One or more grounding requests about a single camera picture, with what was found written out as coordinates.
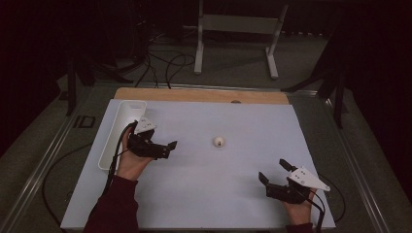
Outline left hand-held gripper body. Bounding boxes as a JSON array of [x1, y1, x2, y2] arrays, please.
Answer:
[[126, 116, 170, 159]]

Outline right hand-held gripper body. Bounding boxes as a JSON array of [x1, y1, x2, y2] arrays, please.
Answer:
[[265, 166, 331, 205]]

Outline white plastic bin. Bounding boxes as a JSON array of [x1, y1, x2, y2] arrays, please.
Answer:
[[97, 100, 148, 171]]

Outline person's left hand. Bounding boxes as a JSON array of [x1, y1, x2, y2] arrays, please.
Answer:
[[116, 126, 154, 182]]

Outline person's right hand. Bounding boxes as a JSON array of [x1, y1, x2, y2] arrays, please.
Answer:
[[281, 190, 318, 226]]

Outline pale table cover sheet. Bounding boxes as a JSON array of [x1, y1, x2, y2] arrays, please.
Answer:
[[60, 99, 337, 231]]

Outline black tripod stand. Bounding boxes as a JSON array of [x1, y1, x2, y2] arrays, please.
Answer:
[[281, 28, 349, 130]]

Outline grey metal stand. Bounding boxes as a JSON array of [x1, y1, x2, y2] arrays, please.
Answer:
[[193, 0, 290, 81]]

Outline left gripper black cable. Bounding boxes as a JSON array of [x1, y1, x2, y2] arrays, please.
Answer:
[[42, 119, 139, 227]]

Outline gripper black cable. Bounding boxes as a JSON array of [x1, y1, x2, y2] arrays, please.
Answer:
[[42, 119, 139, 227], [302, 173, 347, 233]]

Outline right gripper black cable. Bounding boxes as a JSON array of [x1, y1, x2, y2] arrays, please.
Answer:
[[302, 173, 347, 233]]

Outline black floor cables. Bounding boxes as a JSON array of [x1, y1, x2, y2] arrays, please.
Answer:
[[134, 48, 196, 90]]

